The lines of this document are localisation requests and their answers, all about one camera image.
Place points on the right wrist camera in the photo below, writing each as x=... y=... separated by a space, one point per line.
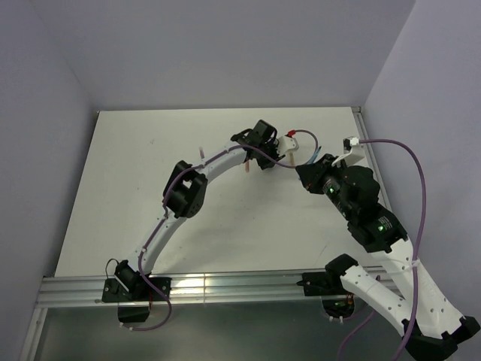
x=353 y=152

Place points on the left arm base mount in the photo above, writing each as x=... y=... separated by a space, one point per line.
x=134 y=308

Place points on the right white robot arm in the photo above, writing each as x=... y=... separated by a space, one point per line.
x=431 y=326

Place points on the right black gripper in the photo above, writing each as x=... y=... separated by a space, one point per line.
x=310 y=175

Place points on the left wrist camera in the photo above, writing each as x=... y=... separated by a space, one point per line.
x=287 y=143

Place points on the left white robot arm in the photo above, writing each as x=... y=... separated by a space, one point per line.
x=184 y=196

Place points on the blue pen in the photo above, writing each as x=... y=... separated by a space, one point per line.
x=314 y=156

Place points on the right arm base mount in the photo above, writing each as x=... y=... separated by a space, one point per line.
x=337 y=303

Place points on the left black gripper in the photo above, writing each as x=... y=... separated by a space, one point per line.
x=273 y=144

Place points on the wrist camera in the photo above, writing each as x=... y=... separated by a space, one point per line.
x=353 y=152
x=287 y=143

